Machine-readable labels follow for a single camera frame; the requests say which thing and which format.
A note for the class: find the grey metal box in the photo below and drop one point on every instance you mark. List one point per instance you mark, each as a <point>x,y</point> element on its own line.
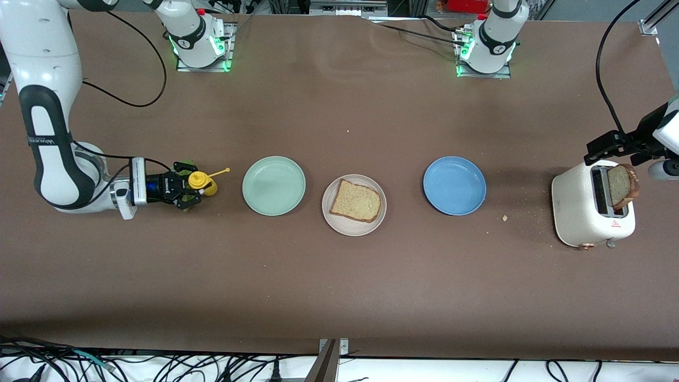
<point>347,6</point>

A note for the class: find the blue plate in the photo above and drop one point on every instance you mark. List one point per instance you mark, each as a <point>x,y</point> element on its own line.
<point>454,185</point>

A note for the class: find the beige plate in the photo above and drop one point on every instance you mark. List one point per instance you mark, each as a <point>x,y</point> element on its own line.
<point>353,228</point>

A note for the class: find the mint green plate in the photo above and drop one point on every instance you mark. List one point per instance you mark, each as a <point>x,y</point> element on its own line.
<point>273,185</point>

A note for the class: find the aluminium frame profile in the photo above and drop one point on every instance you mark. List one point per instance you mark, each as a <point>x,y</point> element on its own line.
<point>5,87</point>
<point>655,18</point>

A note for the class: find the cream two-slot toaster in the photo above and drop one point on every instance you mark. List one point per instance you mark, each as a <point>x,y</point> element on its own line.
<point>578,212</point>

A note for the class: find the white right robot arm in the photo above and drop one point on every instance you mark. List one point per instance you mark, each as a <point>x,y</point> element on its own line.
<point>48,106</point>

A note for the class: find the toasted bread slice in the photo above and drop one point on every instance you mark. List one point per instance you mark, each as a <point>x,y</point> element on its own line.
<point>621,185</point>
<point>356,200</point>

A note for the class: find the red box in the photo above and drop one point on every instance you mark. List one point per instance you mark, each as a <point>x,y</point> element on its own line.
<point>467,5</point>

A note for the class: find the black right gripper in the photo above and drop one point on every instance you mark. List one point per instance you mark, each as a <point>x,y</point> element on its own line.
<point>160,189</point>

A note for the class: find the aluminium table bracket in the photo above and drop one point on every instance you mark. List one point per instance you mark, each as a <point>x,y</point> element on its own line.
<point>329,363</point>

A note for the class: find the green lettuce leaf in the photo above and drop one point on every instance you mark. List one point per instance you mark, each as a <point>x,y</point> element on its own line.
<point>185,208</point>

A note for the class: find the yellow squeeze bottle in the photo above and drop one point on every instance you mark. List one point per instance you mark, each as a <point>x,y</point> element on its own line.
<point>199,181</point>

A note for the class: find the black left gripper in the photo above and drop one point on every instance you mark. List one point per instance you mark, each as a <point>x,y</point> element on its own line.
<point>643,131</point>

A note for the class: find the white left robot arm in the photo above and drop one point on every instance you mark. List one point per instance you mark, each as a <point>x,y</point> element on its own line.
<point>493,42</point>

